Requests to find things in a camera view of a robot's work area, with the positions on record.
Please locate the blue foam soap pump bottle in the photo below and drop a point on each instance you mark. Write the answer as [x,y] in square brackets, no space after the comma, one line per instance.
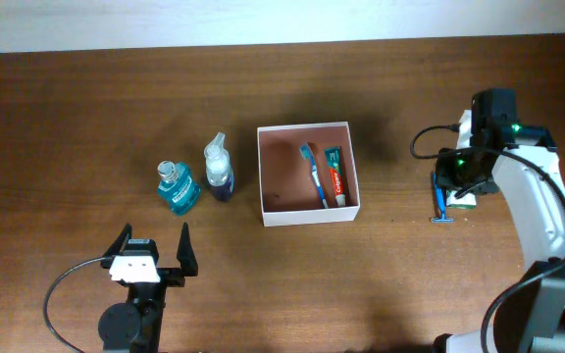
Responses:
[219,170]

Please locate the teal Listerine mouthwash bottle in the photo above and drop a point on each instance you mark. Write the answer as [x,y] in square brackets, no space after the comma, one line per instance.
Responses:
[177,186]

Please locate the Colgate toothpaste tube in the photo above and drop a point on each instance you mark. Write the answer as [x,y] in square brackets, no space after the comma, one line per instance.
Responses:
[333,160]

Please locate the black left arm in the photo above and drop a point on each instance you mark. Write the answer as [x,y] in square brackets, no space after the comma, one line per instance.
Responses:
[134,325]

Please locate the green and white soap packet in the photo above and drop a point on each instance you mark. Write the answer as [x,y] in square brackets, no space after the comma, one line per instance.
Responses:
[466,201]

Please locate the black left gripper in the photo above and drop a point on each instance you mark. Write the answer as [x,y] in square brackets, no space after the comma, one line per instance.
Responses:
[185,256]

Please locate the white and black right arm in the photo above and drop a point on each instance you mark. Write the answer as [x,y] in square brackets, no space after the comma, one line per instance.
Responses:
[497,153]

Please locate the white open cardboard box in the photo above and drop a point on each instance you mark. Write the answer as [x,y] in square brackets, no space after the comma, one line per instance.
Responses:
[287,192]

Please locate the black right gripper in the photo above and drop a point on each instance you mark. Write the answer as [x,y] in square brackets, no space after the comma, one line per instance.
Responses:
[446,178]

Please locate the blue and white toothbrush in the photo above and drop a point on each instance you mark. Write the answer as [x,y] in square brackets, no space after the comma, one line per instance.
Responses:
[307,154]

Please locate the blue Gillette razor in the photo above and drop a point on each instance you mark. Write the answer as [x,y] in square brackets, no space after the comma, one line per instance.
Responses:
[441,217]

